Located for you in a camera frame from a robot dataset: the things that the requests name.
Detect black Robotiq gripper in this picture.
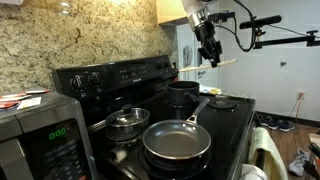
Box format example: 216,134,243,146
193,20,224,68

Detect light wooden spatula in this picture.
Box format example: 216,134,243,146
178,58,239,73

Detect black cooking pot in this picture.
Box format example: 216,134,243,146
165,80,201,108

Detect yellow item on counter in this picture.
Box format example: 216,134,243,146
199,84,223,96

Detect white door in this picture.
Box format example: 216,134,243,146
175,23,222,88

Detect empty coil burner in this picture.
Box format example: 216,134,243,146
206,98,239,113

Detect black electric stove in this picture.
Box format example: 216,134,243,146
51,54,258,180

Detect dark sneaker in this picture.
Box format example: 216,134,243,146
259,115,284,131
278,120,296,133

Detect nonstick frying pan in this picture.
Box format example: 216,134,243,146
142,97,213,161

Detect glass lid with black knob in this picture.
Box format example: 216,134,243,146
105,104,151,129

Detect pale yellow towel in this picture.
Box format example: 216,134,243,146
247,126,290,180

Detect small steel pan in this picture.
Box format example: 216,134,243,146
105,114,151,137

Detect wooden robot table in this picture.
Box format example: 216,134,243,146
308,133,320,148

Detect white sneaker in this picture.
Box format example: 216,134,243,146
287,148,313,178

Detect grey microwave oven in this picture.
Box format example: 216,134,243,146
0,91,100,180

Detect red white packets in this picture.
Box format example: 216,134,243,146
0,88,52,111

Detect white wall phone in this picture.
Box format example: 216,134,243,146
182,44,195,68

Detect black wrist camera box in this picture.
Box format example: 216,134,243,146
207,11,236,24

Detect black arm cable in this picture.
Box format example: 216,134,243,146
213,0,258,53

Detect wooden wall cabinet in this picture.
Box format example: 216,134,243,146
156,0,190,27

